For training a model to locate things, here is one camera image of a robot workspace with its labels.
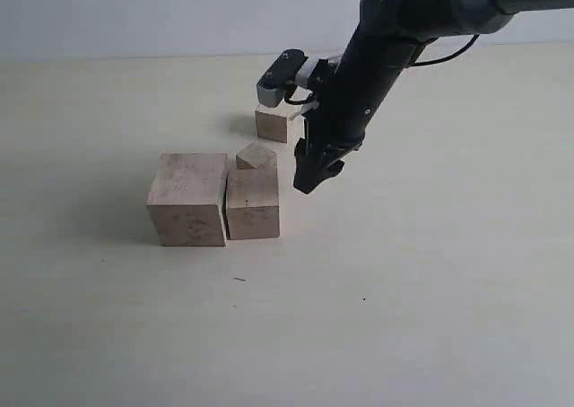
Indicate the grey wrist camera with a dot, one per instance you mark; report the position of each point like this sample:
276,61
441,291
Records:
279,77

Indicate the second largest wooden cube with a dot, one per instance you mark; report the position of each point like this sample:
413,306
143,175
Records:
252,204

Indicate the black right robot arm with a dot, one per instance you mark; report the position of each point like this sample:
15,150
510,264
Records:
390,36

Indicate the third largest wooden cube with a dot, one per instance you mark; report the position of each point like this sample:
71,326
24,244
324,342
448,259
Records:
273,123

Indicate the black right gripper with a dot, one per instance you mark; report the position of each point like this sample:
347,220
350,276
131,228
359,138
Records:
347,94

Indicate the smallest wooden cube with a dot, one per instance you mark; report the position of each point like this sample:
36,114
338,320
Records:
256,156

